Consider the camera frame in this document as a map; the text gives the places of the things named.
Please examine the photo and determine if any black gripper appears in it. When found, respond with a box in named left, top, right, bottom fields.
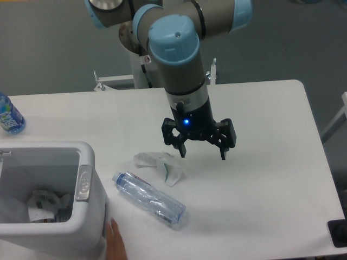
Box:
left=161, top=99, right=236, bottom=160

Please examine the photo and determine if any clear crushed plastic bottle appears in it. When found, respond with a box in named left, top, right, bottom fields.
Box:
left=112, top=172, right=186, bottom=225

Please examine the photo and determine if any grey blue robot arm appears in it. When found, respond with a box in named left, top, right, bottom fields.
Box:
left=85, top=1, right=252, bottom=157

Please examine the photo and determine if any white plastic trash can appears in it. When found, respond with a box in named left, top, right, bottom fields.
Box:
left=1, top=141, right=108, bottom=257

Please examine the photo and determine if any trash inside the can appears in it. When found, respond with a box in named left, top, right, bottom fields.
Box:
left=27, top=190, right=72, bottom=223

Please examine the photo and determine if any bare human hand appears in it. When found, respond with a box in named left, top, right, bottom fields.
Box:
left=105, top=218, right=127, bottom=260

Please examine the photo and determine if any crumpled white paper wrapper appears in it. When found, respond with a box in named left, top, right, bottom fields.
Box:
left=133, top=152, right=184, bottom=187

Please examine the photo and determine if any black clamp at table edge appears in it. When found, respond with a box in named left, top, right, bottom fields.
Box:
left=327, top=219, right=346, bottom=248

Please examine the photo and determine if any blue labelled drink bottle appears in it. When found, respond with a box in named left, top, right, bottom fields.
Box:
left=1, top=93, right=25, bottom=134

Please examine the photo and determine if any white frame at right edge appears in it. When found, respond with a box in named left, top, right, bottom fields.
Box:
left=320, top=92, right=346, bottom=144

